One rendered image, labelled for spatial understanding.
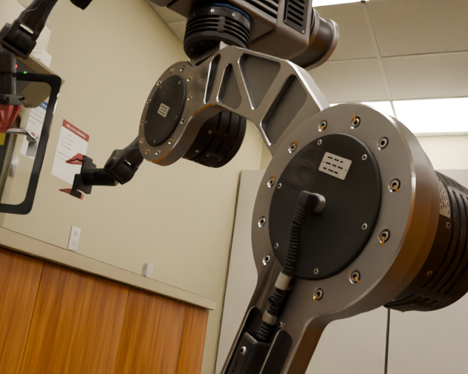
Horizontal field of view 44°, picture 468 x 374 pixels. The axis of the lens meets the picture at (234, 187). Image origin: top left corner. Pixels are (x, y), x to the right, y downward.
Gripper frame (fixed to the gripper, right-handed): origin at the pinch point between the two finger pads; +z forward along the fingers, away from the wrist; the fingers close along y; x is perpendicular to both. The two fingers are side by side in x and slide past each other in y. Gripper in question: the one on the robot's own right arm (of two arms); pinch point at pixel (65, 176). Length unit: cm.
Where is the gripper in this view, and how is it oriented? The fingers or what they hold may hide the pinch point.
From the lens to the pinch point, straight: 198.0
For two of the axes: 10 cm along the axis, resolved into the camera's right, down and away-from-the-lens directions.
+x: -3.7, -2.9, -8.8
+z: -9.2, -0.2, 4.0
